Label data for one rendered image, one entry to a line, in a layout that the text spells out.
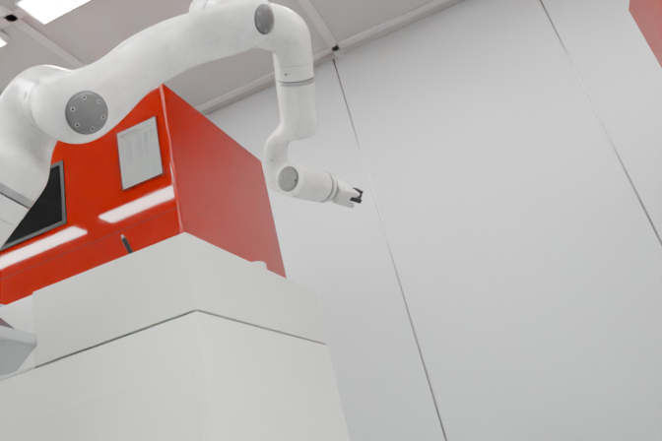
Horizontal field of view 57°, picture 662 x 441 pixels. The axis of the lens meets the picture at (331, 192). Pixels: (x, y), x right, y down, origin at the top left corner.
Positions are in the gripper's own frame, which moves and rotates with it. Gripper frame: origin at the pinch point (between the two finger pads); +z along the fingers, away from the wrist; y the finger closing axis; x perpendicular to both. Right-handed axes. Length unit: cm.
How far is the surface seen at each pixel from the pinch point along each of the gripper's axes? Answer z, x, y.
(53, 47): 22, -31, -208
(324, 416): -26, -42, 37
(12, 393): -81, -51, 4
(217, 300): -63, -18, 22
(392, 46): 160, 53, -120
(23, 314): -79, -41, -6
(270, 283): -37.2, -20.6, 13.6
